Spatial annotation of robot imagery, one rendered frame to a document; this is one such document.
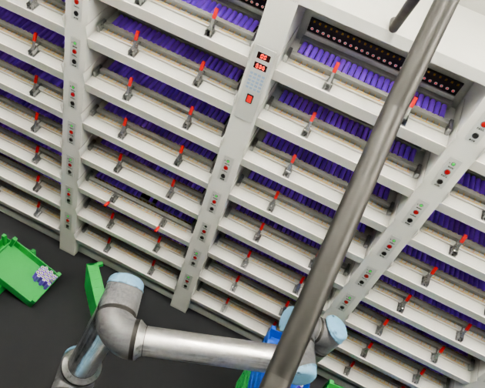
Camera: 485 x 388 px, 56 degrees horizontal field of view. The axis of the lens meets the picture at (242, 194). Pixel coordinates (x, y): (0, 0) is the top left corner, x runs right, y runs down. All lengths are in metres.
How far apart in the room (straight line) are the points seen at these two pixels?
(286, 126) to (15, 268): 1.60
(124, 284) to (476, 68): 1.21
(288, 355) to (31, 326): 2.14
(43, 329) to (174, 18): 1.59
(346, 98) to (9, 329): 1.85
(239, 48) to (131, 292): 0.86
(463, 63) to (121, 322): 1.22
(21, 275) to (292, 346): 2.25
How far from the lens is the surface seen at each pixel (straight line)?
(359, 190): 0.46
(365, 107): 1.55
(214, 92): 1.69
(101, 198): 2.28
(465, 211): 1.74
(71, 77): 1.99
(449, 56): 1.47
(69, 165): 2.26
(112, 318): 1.41
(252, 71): 1.58
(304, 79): 1.56
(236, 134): 1.71
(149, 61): 1.78
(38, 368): 2.40
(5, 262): 2.60
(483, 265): 1.92
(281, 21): 1.50
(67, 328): 2.49
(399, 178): 1.68
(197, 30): 1.63
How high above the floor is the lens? 2.17
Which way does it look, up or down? 41 degrees down
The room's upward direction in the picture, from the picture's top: 22 degrees clockwise
